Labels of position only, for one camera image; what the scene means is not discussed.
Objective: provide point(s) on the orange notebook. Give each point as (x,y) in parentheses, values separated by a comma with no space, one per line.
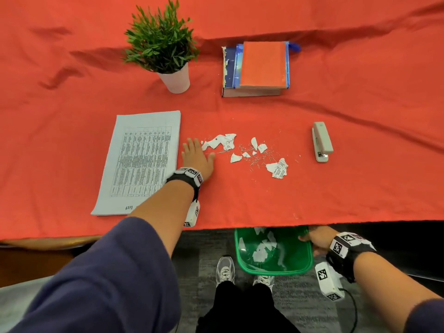
(263,64)

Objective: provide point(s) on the navy sweatshirt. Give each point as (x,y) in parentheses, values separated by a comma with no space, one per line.
(104,280)

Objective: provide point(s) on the pile of printed papers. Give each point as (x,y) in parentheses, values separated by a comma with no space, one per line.
(138,162)

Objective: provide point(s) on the dark blue worn book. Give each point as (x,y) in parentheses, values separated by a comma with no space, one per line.
(228,72)

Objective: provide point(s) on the person's right forearm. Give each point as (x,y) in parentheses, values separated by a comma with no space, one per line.
(388,287)

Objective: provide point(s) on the black trousers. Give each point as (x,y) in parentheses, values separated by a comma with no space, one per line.
(242,308)

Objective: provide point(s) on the person's left hand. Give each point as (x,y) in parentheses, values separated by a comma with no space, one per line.
(196,159)

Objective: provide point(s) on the green plastic bin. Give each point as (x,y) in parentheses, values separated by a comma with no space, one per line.
(295,256)

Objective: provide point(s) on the person's right hand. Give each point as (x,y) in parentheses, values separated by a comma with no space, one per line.
(321,239)

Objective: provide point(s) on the blue pen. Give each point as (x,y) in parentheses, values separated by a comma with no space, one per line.
(295,47)

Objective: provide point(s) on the white stapler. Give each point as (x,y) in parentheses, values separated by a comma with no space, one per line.
(322,140)

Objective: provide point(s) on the red tablecloth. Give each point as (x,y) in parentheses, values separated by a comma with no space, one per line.
(347,100)

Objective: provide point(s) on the green plant in white pot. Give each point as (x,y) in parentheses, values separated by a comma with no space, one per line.
(159,41)

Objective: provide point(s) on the grey shoe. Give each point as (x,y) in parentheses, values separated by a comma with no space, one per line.
(264,280)
(225,270)

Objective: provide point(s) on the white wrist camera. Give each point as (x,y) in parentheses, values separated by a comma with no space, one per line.
(327,279)
(191,213)

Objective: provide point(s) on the scattered loose metal staples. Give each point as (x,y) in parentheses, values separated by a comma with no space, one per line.
(258,157)

